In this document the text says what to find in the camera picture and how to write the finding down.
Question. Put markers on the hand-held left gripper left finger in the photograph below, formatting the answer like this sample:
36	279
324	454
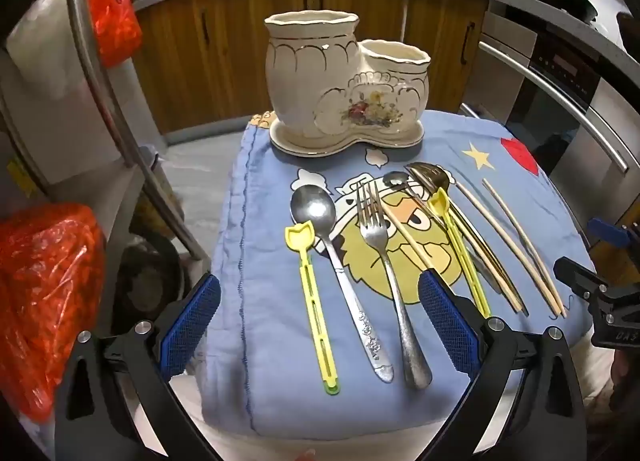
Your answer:
192	323

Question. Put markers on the wooden base cabinets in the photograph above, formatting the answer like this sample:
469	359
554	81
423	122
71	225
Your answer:
240	56

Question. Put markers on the silver fork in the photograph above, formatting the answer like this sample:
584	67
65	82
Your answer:
372	236

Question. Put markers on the yellow plastic fork stick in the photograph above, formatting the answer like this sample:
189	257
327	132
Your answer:
300	238

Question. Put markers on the cream ceramic saucer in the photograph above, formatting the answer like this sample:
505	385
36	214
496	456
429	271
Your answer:
300	147

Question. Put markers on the blue printed blanket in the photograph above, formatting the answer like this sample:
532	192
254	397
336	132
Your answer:
280	341

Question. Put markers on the gold fork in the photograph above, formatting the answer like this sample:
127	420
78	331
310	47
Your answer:
442	180

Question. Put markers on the cream ceramic utensil holder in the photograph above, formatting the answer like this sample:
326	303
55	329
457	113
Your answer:
310	81

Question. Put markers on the red plastic bag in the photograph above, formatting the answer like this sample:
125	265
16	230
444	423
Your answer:
115	16
45	301

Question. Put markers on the small dark spoon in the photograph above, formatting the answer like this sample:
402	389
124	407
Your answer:
417	168
395	179

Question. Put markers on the silver spoon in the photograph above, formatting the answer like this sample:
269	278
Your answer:
312	211

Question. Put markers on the yellow plastic scoop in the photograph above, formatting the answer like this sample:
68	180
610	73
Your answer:
440	202

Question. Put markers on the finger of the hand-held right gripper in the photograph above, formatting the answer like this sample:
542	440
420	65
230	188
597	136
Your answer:
607	233
580	281

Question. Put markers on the dark round pot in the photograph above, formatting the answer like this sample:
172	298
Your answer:
150	281

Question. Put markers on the stainless steel refrigerator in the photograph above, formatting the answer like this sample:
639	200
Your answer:
50	66

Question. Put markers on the wooden chopstick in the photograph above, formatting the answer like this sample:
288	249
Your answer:
492	276
505	247
525	241
405	231

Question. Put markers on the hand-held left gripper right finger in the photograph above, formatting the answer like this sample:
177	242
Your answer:
447	323

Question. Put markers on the stainless steel oven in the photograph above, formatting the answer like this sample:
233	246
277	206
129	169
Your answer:
550	106

